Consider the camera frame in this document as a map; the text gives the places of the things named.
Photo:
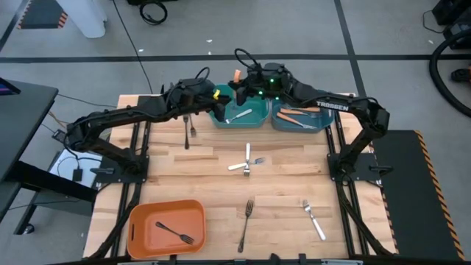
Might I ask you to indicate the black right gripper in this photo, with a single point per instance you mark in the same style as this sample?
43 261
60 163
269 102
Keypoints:
268 73

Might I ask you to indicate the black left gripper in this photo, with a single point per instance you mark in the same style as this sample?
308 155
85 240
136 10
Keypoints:
195 95

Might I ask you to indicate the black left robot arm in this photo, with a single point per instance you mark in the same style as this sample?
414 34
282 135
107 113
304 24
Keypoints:
121 114

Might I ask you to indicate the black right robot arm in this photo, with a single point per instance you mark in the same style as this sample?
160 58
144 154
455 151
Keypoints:
331 105

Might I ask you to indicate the green-teal plastic bin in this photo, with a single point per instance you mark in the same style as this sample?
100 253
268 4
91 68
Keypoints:
254 117

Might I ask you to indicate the blue-teal plastic bin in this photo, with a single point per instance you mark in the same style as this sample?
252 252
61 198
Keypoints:
324 119

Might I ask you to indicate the orange plastic bin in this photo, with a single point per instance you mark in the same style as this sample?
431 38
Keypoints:
165 210

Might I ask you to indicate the black rounded object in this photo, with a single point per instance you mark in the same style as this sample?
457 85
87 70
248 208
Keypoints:
275 257

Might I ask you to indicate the white machine base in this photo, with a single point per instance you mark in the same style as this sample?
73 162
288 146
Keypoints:
88 18

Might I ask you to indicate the black power brick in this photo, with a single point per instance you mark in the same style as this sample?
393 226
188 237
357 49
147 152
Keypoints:
77 174

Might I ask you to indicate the black power adapter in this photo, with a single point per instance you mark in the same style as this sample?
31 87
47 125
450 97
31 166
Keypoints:
59 135

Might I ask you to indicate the black table clamp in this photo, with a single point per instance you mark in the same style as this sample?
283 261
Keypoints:
302 258

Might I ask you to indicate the white board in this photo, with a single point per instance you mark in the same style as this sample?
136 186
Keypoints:
60 176

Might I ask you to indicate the black desk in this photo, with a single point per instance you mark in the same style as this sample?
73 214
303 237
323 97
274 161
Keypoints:
22 121

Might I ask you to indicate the black hazard-striped mat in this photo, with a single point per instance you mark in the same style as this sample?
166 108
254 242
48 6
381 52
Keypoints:
416 206
40 14

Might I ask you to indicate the black computer monitor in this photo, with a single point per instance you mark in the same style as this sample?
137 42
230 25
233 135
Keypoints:
7 87

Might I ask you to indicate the orange and black tool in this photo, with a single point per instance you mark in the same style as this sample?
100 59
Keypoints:
461 75

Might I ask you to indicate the black equipment case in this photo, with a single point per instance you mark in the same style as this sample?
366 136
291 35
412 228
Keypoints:
456 9

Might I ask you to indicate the black aluminium table frame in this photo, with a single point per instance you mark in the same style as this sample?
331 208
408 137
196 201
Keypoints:
147 140

